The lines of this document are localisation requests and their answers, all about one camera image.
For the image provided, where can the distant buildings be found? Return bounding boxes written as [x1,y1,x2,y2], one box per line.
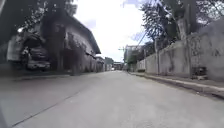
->
[95,55,126,72]

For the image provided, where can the grey concrete road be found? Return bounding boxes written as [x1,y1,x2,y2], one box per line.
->
[0,70,224,128]

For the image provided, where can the dark building with sloped roof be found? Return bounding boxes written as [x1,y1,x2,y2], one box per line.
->
[6,13,106,75]

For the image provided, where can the parked vehicle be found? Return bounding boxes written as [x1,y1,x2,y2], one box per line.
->
[19,44,52,72]

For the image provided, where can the raised concrete kerb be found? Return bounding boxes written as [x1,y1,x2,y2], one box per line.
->
[128,71,224,100]

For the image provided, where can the dark leafy tree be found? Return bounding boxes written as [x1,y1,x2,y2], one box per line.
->
[0,0,78,44]

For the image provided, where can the overhead wires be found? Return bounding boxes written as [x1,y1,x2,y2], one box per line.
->
[117,29,149,53]

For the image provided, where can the grey concrete wall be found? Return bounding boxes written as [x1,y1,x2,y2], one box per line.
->
[135,19,224,82]

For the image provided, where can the trees behind wall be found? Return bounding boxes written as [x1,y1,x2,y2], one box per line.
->
[123,0,224,65]

